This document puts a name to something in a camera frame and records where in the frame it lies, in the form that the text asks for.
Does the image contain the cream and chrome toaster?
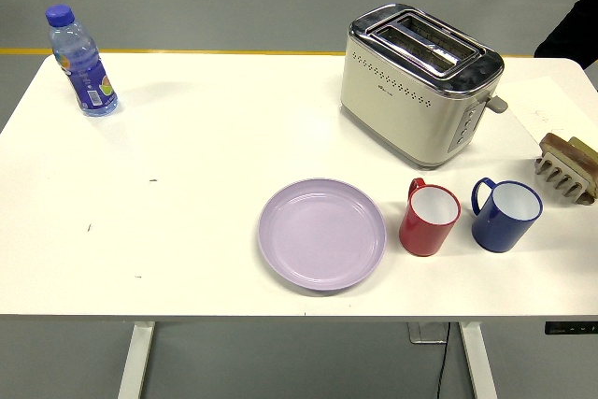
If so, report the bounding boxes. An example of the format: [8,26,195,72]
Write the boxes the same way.
[339,3,509,170]

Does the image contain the slice of toast bread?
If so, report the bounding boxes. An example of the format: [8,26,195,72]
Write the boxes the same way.
[540,132,598,199]

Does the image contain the lilac round plate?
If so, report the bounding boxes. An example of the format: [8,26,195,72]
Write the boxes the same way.
[257,178,388,292]

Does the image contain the black table control panel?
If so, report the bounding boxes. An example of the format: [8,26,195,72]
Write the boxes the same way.
[544,321,598,335]

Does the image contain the blue-capped plastic drink bottle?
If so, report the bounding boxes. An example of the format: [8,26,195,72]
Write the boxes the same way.
[45,4,119,118]

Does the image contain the silver metal toast rack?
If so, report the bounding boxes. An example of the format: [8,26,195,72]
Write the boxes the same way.
[534,149,595,207]

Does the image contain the white table leg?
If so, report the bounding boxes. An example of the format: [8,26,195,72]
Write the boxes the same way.
[116,321,156,399]
[457,321,499,399]

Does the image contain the blue mug white inside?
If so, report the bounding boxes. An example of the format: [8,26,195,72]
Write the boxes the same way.
[470,177,545,253]

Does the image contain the white paper sheet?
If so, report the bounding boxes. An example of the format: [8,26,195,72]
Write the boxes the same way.
[497,75,598,150]

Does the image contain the black cable under table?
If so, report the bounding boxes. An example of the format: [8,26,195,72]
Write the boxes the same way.
[436,322,452,399]

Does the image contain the grey bracket under table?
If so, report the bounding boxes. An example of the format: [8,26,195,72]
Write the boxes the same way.
[406,322,449,345]

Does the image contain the red mug white inside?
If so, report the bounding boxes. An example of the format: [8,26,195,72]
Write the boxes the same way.
[398,178,463,258]

